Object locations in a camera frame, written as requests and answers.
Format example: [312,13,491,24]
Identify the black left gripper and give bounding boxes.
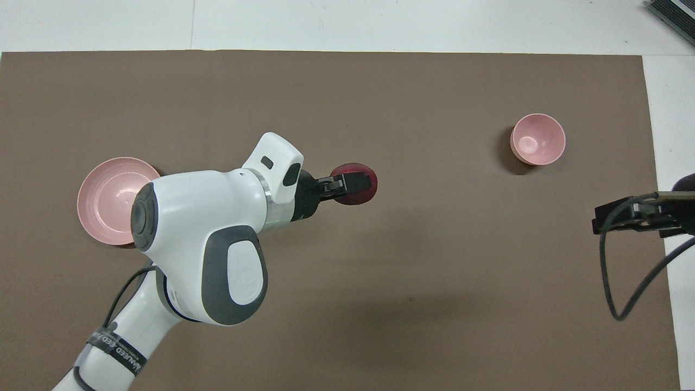
[292,169,373,223]

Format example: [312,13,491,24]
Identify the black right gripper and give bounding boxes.
[592,174,695,238]

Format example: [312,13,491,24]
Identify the red apple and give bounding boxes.
[330,162,379,206]

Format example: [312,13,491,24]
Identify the pink bowl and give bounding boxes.
[510,113,566,166]

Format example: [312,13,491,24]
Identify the pink plate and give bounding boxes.
[77,157,162,248]

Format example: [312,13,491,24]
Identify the brown table mat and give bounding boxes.
[0,50,682,391]

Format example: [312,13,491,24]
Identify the grey ribbed device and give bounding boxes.
[645,0,695,32]

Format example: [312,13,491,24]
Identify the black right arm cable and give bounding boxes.
[598,191,695,321]

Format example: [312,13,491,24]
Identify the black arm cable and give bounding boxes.
[598,191,695,321]
[73,263,159,391]

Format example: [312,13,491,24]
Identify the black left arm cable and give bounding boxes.
[73,263,159,391]

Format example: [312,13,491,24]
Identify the black printed arm strap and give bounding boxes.
[87,325,147,376]

